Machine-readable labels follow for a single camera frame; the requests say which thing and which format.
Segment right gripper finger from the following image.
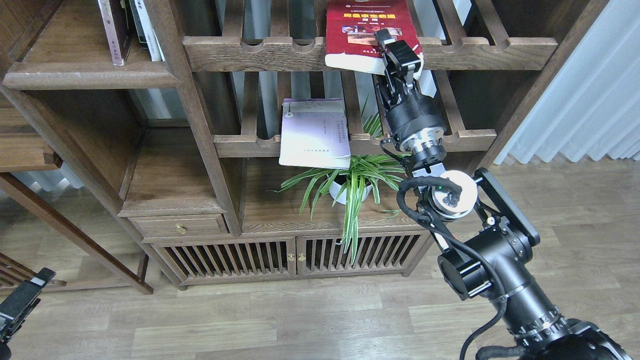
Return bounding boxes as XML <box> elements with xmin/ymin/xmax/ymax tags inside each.
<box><xmin>374</xmin><ymin>75</ymin><xmax>406</xmax><ymax>113</ymax></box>
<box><xmin>375</xmin><ymin>28</ymin><xmax>422</xmax><ymax>93</ymax></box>

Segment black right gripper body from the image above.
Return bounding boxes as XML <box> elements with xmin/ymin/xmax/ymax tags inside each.
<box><xmin>385</xmin><ymin>89</ymin><xmax>447</xmax><ymax>148</ymax></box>

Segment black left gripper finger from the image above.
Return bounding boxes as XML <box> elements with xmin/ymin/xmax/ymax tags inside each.
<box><xmin>0</xmin><ymin>268</ymin><xmax>57</xmax><ymax>328</ymax></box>

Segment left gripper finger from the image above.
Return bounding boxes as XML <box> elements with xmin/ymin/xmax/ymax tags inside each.
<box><xmin>0</xmin><ymin>315</ymin><xmax>23</xmax><ymax>347</ymax></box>

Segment red textbook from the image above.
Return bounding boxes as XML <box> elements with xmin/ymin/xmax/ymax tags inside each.
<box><xmin>324</xmin><ymin>0</ymin><xmax>424</xmax><ymax>75</ymax></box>

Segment maroon book white characters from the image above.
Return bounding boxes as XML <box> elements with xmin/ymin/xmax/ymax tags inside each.
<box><xmin>98</xmin><ymin>0</ymin><xmax>132</xmax><ymax>66</ymax></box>

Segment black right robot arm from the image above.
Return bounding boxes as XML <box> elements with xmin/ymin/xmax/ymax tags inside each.
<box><xmin>375</xmin><ymin>28</ymin><xmax>629</xmax><ymax>360</ymax></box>

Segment wooden side rack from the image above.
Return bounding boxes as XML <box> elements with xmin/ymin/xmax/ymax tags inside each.
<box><xmin>0</xmin><ymin>170</ymin><xmax>153</xmax><ymax>296</ymax></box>

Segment green spider plant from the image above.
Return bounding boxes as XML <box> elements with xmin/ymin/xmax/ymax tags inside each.
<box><xmin>270</xmin><ymin>95</ymin><xmax>426</xmax><ymax>266</ymax></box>

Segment pale purple white book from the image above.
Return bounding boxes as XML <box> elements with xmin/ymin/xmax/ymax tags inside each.
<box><xmin>278</xmin><ymin>98</ymin><xmax>351</xmax><ymax>169</ymax></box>

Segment white plant pot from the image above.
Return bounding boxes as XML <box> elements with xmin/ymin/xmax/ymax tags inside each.
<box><xmin>329</xmin><ymin>175</ymin><xmax>373</xmax><ymax>205</ymax></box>

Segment small wooden drawer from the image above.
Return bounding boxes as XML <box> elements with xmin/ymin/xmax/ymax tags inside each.
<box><xmin>128</xmin><ymin>214</ymin><xmax>227</xmax><ymax>239</ymax></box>

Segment dark wooden bookshelf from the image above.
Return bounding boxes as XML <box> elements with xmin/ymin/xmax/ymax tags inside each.
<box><xmin>1</xmin><ymin>0</ymin><xmax>607</xmax><ymax>290</ymax></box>

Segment right slatted cabinet door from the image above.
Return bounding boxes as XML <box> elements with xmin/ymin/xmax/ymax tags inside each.
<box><xmin>286</xmin><ymin>231</ymin><xmax>434</xmax><ymax>278</ymax></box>

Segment slatted cabinet door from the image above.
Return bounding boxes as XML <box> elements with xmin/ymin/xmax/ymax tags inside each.
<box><xmin>152</xmin><ymin>237</ymin><xmax>297</xmax><ymax>286</ymax></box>
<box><xmin>286</xmin><ymin>231</ymin><xmax>434</xmax><ymax>278</ymax></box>

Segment white pleated curtain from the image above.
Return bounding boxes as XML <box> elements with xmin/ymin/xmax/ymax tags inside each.
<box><xmin>494</xmin><ymin>0</ymin><xmax>640</xmax><ymax>165</ymax></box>

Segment left slatted cabinet door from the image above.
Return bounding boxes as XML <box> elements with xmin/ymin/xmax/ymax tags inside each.
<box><xmin>152</xmin><ymin>237</ymin><xmax>297</xmax><ymax>286</ymax></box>

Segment brass drawer knob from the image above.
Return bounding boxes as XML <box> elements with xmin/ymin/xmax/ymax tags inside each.
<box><xmin>175</xmin><ymin>223</ymin><xmax>187</xmax><ymax>235</ymax></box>

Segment white upright book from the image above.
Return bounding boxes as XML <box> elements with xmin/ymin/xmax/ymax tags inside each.
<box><xmin>134</xmin><ymin>0</ymin><xmax>165</xmax><ymax>62</ymax></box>

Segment dark green upright book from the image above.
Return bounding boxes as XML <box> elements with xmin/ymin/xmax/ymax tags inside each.
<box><xmin>128</xmin><ymin>0</ymin><xmax>148</xmax><ymax>49</ymax></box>

